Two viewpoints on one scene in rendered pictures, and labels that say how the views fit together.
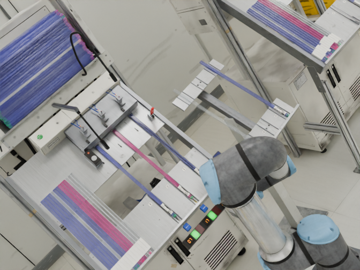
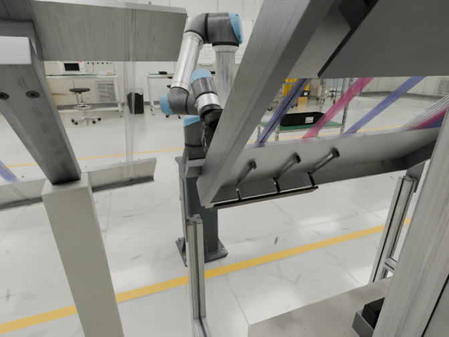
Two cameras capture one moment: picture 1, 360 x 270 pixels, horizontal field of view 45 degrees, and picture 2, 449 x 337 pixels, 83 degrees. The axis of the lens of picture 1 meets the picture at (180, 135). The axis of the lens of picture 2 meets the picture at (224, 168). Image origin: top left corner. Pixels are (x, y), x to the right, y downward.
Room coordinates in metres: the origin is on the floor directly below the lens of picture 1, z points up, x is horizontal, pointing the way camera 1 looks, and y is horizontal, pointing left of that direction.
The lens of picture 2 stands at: (2.22, 0.00, 0.99)
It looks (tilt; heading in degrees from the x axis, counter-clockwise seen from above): 22 degrees down; 182
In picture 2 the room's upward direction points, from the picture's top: straight up
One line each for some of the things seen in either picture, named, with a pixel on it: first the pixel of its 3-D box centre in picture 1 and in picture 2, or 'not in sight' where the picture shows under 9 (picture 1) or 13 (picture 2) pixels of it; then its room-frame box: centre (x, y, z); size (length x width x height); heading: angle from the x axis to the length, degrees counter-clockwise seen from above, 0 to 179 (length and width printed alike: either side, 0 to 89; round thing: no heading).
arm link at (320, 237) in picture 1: (320, 238); (197, 127); (1.04, -0.18, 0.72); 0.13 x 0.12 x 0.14; 81
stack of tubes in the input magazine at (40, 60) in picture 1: (31, 68); not in sight; (2.03, 0.37, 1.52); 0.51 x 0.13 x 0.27; 112
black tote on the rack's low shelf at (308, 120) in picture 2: not in sight; (301, 118); (-0.78, 0.78, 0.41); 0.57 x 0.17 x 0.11; 112
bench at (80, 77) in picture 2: not in sight; (81, 95); (-2.95, -3.09, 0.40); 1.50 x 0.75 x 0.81; 112
